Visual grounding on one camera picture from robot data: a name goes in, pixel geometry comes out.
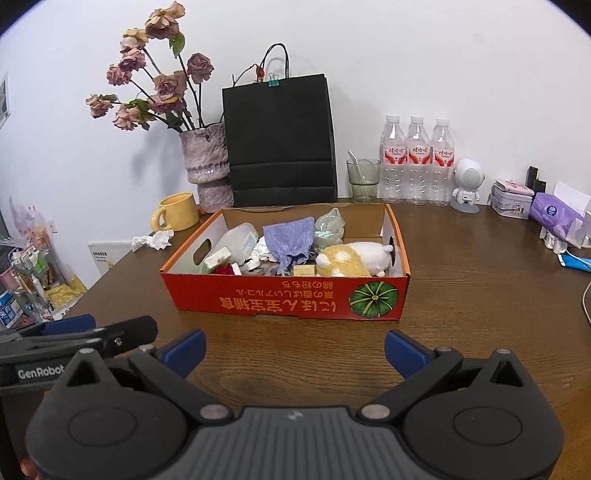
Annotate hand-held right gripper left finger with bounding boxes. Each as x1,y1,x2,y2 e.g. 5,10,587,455
55,329,234,425

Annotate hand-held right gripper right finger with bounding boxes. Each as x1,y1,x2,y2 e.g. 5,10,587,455
358,329,536,422

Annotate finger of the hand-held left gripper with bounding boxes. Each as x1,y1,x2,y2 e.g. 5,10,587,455
0,316,159,358
0,315,98,344

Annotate orange cardboard box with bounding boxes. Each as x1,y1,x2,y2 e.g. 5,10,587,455
160,203,411,321

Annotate translucent plastic container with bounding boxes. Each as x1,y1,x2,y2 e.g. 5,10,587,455
216,223,259,265

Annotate yellow packet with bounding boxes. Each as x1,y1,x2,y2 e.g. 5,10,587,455
46,276,88,311

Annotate clear organizer with bottles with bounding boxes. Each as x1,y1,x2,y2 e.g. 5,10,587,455
0,196,70,329

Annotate white booklet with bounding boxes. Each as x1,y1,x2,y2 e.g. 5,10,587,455
88,240,136,279

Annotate large white crumpled tissue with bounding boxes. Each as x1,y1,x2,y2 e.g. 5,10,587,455
131,230,175,252

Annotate small green and white box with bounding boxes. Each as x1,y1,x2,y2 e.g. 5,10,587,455
201,248,232,274

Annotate yellow and white plush toy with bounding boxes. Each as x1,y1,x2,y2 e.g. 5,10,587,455
315,242,395,278

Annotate small white crumpled tissue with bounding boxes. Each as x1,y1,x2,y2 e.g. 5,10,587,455
250,237,274,264

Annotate yellow mug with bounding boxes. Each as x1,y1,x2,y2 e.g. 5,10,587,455
151,191,200,232

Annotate clear crumpled plastic bag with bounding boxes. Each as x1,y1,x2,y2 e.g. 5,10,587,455
314,208,346,252

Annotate purple knitted cloth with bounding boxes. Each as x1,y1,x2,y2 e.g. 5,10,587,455
263,217,316,273

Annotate clear glass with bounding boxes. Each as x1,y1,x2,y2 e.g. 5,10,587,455
346,158,382,204

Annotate purple ceramic vase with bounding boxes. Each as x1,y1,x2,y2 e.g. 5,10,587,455
179,122,235,214

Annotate grey tin box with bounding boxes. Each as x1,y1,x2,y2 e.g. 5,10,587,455
488,191,535,220

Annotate white robot figure speaker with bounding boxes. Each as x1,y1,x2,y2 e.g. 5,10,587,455
450,158,486,214

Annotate blue flat packet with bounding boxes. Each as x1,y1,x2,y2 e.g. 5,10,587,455
557,251,591,273

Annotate clear water bottle red label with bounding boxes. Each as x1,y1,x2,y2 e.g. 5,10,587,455
379,115,407,205
429,119,458,208
405,116,434,206

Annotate pink case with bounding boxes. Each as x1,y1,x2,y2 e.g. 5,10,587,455
492,179,535,197

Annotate purple tissue pack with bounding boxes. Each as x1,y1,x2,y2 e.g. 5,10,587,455
529,193,583,239

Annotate metal spoon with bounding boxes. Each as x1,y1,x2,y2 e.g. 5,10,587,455
346,150,370,185

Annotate black rectangular item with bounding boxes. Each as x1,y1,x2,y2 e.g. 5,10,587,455
527,166,548,195

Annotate white paper box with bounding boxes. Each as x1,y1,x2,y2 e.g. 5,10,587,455
551,181,591,250

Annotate black paper bag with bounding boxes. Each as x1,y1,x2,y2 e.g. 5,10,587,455
222,44,339,208

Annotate dried pink flowers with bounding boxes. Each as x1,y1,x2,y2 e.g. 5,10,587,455
85,1,215,133

